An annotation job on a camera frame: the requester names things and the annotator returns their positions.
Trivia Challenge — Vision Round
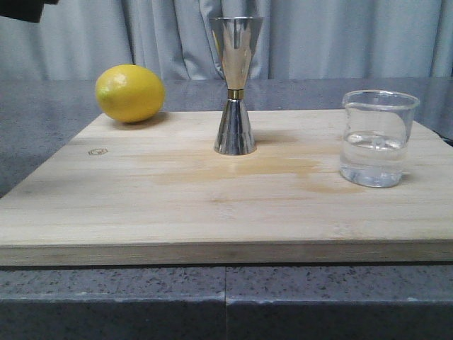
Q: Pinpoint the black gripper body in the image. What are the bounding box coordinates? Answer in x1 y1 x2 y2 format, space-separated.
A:
0 0 59 23

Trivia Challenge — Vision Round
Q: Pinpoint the steel double jigger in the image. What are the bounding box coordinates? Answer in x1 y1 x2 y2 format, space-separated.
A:
210 16 263 156

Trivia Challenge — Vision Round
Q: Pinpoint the glass measuring beaker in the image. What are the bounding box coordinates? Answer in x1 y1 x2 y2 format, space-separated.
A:
340 89 420 188

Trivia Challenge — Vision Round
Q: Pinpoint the yellow lemon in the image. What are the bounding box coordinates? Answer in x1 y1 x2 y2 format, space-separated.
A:
95 64 166 123

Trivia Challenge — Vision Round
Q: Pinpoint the wooden cutting board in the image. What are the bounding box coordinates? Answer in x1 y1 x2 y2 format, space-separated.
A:
1 110 452 266

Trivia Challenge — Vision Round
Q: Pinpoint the grey curtain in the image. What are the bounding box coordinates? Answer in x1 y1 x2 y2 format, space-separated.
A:
1 1 452 80

